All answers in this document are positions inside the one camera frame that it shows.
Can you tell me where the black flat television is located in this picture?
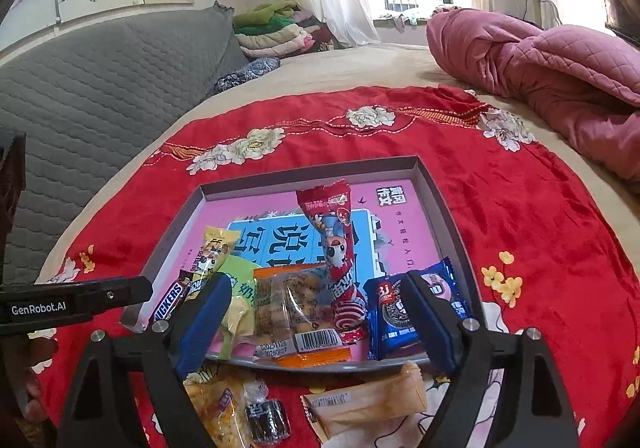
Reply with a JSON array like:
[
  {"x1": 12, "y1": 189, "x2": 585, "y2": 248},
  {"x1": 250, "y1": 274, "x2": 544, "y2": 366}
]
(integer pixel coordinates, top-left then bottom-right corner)
[{"x1": 597, "y1": 0, "x2": 640, "y2": 48}]

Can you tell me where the person's left hand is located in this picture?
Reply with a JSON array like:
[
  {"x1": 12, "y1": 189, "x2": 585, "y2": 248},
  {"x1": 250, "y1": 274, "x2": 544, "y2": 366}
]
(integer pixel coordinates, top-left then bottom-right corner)
[{"x1": 0, "y1": 333, "x2": 48, "y2": 448}]

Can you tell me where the shallow grey cardboard box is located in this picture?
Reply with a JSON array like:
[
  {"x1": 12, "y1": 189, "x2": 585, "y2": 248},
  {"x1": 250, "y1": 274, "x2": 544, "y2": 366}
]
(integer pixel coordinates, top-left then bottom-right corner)
[{"x1": 120, "y1": 155, "x2": 488, "y2": 374}]

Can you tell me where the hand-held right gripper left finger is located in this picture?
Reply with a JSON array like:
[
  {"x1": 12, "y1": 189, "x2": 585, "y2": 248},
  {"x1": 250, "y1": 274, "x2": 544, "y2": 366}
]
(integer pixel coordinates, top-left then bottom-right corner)
[{"x1": 57, "y1": 272, "x2": 233, "y2": 448}]

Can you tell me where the yellow snack packet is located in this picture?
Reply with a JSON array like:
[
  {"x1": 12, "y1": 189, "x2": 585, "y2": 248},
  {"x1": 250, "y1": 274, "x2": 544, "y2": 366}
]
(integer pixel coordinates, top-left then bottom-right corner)
[{"x1": 182, "y1": 225, "x2": 244, "y2": 301}]

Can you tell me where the brown chocolate bar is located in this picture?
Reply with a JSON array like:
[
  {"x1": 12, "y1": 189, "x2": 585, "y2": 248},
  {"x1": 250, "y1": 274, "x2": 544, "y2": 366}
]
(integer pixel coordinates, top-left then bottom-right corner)
[{"x1": 149, "y1": 272, "x2": 193, "y2": 329}]

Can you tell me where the clear orange-edged nut packet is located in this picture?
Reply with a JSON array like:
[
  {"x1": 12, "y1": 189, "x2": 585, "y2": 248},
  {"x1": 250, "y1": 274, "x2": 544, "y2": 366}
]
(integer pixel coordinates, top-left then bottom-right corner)
[{"x1": 251, "y1": 265, "x2": 352, "y2": 369}]

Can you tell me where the pile of folded clothes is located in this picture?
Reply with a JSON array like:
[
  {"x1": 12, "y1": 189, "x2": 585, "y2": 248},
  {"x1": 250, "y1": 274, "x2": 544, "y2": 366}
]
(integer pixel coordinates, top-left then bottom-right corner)
[{"x1": 232, "y1": 0, "x2": 336, "y2": 61}]

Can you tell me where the tan bread packet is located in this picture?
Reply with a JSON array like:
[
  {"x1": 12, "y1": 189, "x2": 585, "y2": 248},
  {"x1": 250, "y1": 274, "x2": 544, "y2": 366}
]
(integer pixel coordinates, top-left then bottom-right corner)
[{"x1": 300, "y1": 360, "x2": 428, "y2": 444}]

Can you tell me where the dark patterned pillow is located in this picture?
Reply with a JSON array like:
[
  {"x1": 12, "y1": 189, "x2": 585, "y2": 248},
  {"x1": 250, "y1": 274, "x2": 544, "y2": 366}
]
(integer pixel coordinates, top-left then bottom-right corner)
[{"x1": 214, "y1": 58, "x2": 282, "y2": 96}]

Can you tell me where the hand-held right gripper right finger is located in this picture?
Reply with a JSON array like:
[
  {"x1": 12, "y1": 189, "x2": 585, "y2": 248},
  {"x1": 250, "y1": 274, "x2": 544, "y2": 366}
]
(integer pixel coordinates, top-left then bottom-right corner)
[{"x1": 402, "y1": 270, "x2": 583, "y2": 448}]

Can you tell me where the pink quilt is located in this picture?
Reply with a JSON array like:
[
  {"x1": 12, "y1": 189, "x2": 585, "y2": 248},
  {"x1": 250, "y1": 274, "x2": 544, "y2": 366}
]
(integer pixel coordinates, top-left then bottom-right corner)
[{"x1": 425, "y1": 6, "x2": 640, "y2": 183}]

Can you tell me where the red snack packet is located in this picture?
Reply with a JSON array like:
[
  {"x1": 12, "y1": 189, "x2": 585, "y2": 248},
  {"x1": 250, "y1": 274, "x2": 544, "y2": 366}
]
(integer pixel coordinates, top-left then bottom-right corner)
[{"x1": 295, "y1": 179, "x2": 371, "y2": 346}]

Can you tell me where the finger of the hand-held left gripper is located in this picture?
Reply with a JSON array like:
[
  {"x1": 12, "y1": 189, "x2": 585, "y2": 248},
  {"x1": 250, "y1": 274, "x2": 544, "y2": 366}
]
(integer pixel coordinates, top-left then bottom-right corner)
[{"x1": 92, "y1": 276, "x2": 154, "y2": 317}]

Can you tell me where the red floral blanket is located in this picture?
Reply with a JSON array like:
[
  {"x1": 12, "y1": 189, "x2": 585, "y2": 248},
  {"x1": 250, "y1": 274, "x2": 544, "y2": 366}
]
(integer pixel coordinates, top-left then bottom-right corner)
[{"x1": 37, "y1": 85, "x2": 640, "y2": 448}]

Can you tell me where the small dark candy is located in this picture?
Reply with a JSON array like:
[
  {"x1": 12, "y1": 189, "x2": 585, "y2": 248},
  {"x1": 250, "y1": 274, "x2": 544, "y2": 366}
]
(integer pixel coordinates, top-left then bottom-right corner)
[{"x1": 244, "y1": 380, "x2": 292, "y2": 444}]

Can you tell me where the green clear snack packet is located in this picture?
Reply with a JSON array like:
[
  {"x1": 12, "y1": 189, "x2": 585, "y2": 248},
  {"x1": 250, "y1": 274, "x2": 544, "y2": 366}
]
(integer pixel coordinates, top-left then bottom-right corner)
[{"x1": 212, "y1": 255, "x2": 258, "y2": 361}]

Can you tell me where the orange cracker packet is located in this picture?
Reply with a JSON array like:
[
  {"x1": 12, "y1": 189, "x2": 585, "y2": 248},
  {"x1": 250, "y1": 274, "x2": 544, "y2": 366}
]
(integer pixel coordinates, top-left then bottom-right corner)
[{"x1": 182, "y1": 370, "x2": 253, "y2": 448}]

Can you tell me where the grey quilted headboard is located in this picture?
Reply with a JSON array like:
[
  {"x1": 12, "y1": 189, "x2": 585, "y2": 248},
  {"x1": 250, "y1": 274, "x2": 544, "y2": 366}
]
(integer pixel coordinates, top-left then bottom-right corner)
[{"x1": 0, "y1": 2, "x2": 251, "y2": 286}]

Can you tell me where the beige bed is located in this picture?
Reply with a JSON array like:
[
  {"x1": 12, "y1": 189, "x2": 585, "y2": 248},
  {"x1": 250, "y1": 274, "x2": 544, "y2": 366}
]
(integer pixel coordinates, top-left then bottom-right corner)
[{"x1": 35, "y1": 40, "x2": 640, "y2": 279}]

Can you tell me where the blue cookie packet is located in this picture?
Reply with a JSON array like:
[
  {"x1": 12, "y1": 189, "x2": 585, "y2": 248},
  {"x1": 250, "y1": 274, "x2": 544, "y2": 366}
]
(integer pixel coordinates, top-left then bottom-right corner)
[{"x1": 362, "y1": 258, "x2": 473, "y2": 361}]

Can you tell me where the crumpled cloth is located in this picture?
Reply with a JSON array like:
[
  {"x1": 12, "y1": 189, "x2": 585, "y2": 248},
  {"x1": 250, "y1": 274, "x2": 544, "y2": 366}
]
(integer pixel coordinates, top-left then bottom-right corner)
[{"x1": 377, "y1": 12, "x2": 431, "y2": 31}]

